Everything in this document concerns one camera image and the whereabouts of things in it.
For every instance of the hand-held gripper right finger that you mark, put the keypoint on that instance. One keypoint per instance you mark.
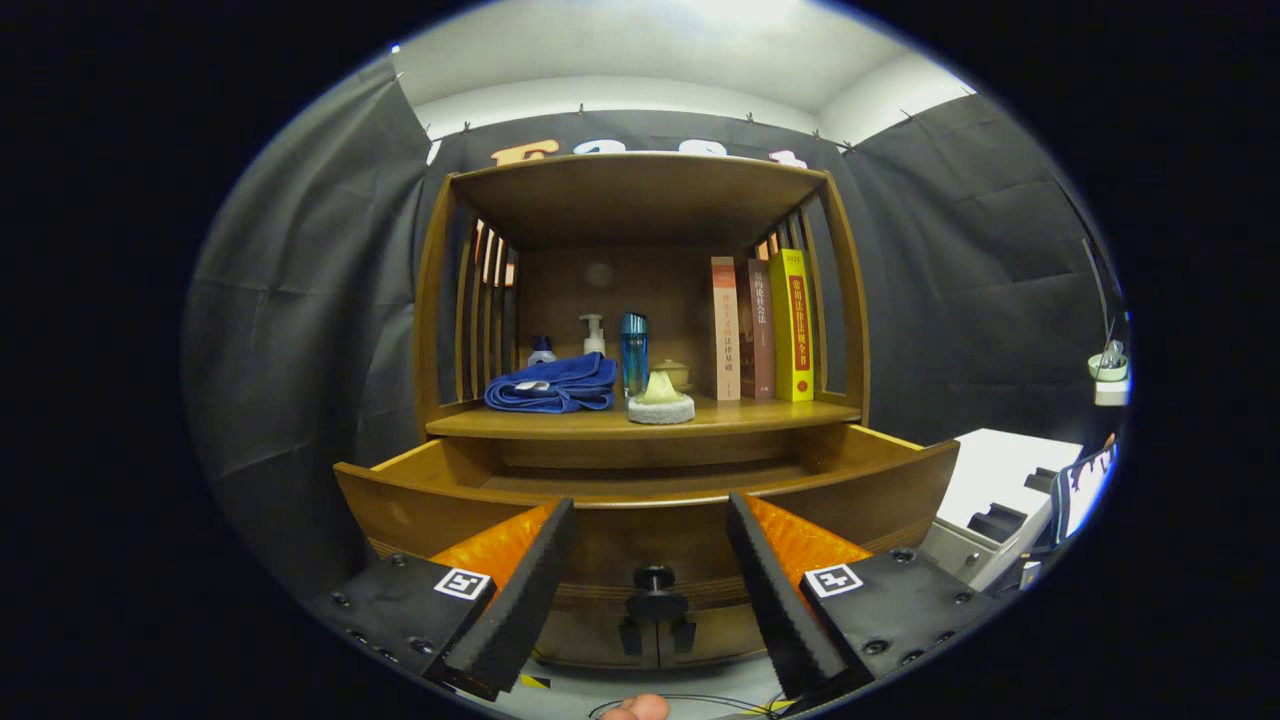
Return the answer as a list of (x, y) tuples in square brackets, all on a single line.
[(780, 600)]

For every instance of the beige lidded tea cup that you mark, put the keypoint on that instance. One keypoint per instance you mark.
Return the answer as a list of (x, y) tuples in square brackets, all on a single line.
[(675, 372)]

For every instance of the yellow black floor tape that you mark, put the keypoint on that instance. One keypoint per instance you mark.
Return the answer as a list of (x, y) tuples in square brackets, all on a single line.
[(535, 682)]

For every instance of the black drawer knob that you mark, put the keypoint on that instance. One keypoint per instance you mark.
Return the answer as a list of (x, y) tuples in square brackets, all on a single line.
[(654, 580)]

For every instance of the wooden cabinet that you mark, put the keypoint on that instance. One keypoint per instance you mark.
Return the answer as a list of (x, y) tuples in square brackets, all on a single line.
[(640, 195)]

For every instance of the white cup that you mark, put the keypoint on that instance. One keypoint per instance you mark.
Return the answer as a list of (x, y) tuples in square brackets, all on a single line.
[(1108, 365)]

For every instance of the beige book orange band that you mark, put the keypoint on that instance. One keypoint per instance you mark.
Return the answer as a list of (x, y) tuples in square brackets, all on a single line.
[(726, 330)]

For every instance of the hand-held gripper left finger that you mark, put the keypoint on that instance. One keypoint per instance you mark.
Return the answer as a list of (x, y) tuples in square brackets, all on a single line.
[(520, 600)]

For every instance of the tall blue bottle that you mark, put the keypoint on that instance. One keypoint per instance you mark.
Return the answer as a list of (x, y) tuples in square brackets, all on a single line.
[(634, 355)]

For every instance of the yellow book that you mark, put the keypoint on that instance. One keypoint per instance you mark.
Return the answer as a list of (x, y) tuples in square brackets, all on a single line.
[(793, 330)]

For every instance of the blue folded towel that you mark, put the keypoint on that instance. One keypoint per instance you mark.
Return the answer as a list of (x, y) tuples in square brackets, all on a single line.
[(555, 385)]

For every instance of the wooden cabinet door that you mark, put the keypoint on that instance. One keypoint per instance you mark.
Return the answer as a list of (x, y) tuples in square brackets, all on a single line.
[(725, 635), (590, 640)]

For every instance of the small white blue-capped bottle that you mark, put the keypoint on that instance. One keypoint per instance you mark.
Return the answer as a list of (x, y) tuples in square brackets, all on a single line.
[(542, 355)]

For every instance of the pale green sponge brush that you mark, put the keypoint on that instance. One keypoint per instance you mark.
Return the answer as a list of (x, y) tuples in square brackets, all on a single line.
[(661, 405)]

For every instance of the white pump bottle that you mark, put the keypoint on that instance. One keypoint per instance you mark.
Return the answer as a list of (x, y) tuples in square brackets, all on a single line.
[(594, 342)]

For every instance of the wooden drawer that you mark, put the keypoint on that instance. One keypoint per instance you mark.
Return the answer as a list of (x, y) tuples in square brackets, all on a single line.
[(650, 530)]

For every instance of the wooden countertop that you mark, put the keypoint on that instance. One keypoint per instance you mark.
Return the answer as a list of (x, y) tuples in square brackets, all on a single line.
[(760, 412)]

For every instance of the brown book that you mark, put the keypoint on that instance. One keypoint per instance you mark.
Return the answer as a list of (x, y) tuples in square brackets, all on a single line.
[(760, 330)]

